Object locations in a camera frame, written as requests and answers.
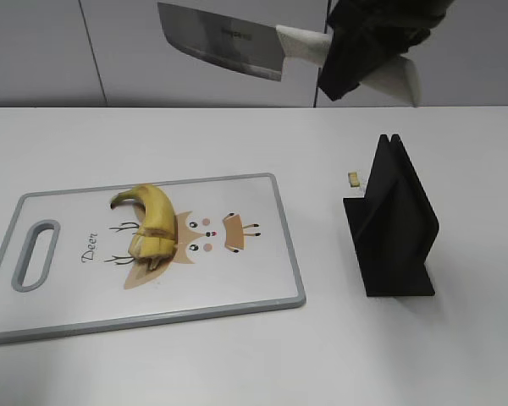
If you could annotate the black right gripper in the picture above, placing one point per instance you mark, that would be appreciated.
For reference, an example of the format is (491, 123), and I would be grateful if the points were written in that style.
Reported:
(368, 34)

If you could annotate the steel cleaver white handle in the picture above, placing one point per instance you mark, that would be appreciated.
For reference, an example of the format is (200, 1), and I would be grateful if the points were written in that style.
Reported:
(260, 50)

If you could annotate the yellow banana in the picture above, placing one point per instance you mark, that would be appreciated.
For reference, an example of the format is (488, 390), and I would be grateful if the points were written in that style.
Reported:
(159, 220)

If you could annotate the cut banana end piece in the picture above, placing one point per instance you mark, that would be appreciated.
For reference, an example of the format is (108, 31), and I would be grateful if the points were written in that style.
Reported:
(151, 249)

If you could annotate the small banana piece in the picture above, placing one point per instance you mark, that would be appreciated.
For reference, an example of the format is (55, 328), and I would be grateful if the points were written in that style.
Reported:
(354, 180)

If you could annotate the black knife stand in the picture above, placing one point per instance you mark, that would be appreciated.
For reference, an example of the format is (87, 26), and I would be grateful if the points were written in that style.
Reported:
(393, 226)

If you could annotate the white grey-rimmed cutting board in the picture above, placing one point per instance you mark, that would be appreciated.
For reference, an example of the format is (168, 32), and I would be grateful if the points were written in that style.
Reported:
(81, 261)

